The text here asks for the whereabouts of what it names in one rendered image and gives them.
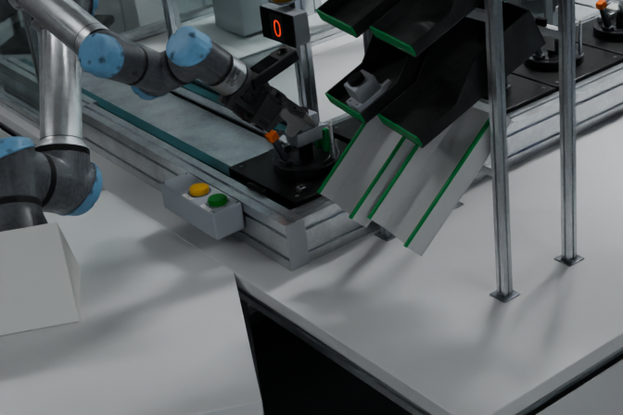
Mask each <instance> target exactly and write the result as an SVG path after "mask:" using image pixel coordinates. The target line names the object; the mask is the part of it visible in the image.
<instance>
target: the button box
mask: <svg viewBox="0 0 623 415"><path fill-rule="evenodd" d="M196 183H205V184H207V183H206V182H203V181H201V180H200V179H199V178H197V177H195V176H193V175H192V174H190V173H188V172H186V173H184V174H182V175H179V176H177V177H174V178H172V179H169V180H168V181H165V182H162V183H161V184H160V187H161V192H162V197H163V203H164V207H165V208H167V209H168V210H169V211H171V212H173V213H174V214H176V215H177V216H179V217H181V218H182V219H184V220H186V221H188V222H189V223H191V224H192V225H194V226H196V227H197V228H199V229H200V230H201V231H203V232H204V233H206V234H208V235H210V236H211V237H213V238H214V239H216V240H219V239H222V238H224V237H225V236H227V235H230V234H232V233H235V232H238V231H240V230H242V229H244V228H245V222H244V215H243V209H242V204H241V202H239V201H237V200H235V199H234V198H232V197H231V196H229V195H227V194H225V195H227V199H228V202H227V203H226V204H225V205H223V206H219V207H212V206H210V205H209V204H208V198H209V197H210V196H211V195H214V194H224V193H223V192H221V191H220V190H218V189H216V188H214V187H213V186H211V185H209V184H208V186H209V189H210V190H209V191H208V192H207V193H206V194H204V195H190V192H189V188H190V187H191V186H192V185H193V184H196Z"/></svg>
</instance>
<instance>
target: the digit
mask: <svg viewBox="0 0 623 415"><path fill-rule="evenodd" d="M269 16H270V23H271V30H272V37H273V38H274V39H276V40H279V41H282V42H284V41H285V36H284V29H283V21H282V16H280V15H277V14H274V13H272V12H269Z"/></svg>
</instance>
